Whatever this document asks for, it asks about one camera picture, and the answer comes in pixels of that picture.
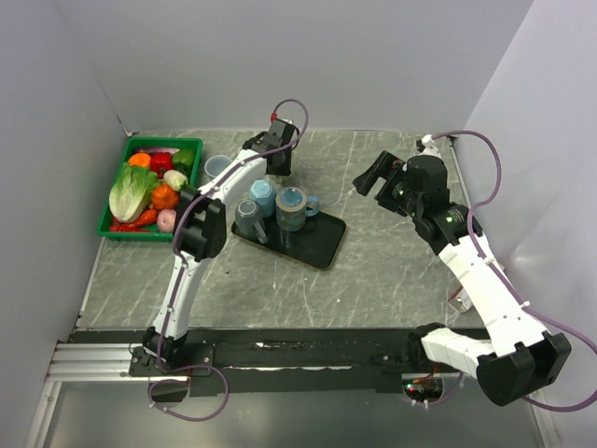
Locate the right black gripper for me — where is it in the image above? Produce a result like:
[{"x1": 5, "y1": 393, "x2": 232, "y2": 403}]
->
[{"x1": 353, "y1": 150, "x2": 423, "y2": 219}]

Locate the dark grey mug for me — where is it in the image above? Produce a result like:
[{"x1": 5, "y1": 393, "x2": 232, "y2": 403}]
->
[{"x1": 235, "y1": 199, "x2": 268, "y2": 244}]

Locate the white footed mug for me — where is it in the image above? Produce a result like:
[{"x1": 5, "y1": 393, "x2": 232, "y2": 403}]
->
[{"x1": 204, "y1": 155, "x2": 232, "y2": 178}]

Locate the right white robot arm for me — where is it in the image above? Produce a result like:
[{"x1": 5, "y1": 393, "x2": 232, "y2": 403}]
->
[{"x1": 353, "y1": 151, "x2": 572, "y2": 406}]

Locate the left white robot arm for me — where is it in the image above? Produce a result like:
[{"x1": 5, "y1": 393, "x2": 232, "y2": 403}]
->
[{"x1": 143, "y1": 117, "x2": 304, "y2": 375}]

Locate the light blue hexagonal mug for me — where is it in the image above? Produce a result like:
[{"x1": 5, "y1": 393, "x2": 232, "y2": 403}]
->
[{"x1": 249, "y1": 179, "x2": 276, "y2": 217}]

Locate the blue mug tan rim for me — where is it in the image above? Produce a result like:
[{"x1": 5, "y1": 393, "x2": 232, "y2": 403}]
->
[{"x1": 275, "y1": 187, "x2": 320, "y2": 232}]

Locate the black serving tray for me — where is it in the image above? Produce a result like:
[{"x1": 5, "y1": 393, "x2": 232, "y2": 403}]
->
[{"x1": 230, "y1": 212, "x2": 347, "y2": 270}]

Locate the green toy pepper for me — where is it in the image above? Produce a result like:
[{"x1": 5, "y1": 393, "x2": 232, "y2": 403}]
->
[{"x1": 172, "y1": 148, "x2": 196, "y2": 173}]

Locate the red toy pepper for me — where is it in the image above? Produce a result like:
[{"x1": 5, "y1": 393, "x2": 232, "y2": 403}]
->
[{"x1": 149, "y1": 152, "x2": 174, "y2": 179}]

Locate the green plastic crate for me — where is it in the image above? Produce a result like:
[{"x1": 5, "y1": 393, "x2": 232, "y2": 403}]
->
[{"x1": 98, "y1": 136, "x2": 202, "y2": 242}]

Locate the pink toy onion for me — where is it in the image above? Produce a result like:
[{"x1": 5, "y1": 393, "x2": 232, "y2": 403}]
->
[{"x1": 156, "y1": 209, "x2": 176, "y2": 233}]

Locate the orange toy carrot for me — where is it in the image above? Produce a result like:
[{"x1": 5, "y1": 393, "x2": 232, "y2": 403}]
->
[{"x1": 132, "y1": 208, "x2": 158, "y2": 228}]

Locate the toy cabbage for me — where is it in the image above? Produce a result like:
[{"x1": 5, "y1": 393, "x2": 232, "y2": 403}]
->
[{"x1": 108, "y1": 163, "x2": 160, "y2": 223}]

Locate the red toy chili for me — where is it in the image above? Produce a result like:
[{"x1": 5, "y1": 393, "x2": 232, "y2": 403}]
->
[{"x1": 108, "y1": 223, "x2": 149, "y2": 232}]

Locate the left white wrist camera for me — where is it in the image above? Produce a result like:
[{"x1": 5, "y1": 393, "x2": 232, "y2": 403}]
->
[{"x1": 269, "y1": 112, "x2": 299, "y2": 138}]

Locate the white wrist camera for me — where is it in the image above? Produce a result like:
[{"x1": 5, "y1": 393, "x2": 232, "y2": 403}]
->
[
  {"x1": 416, "y1": 133, "x2": 441, "y2": 159},
  {"x1": 269, "y1": 112, "x2": 299, "y2": 138}
]

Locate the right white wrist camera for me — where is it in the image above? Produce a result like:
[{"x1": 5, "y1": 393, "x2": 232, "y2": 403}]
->
[{"x1": 416, "y1": 133, "x2": 441, "y2": 159}]

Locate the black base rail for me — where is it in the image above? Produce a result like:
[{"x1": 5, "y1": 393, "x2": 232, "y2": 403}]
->
[{"x1": 128, "y1": 326, "x2": 486, "y2": 398}]

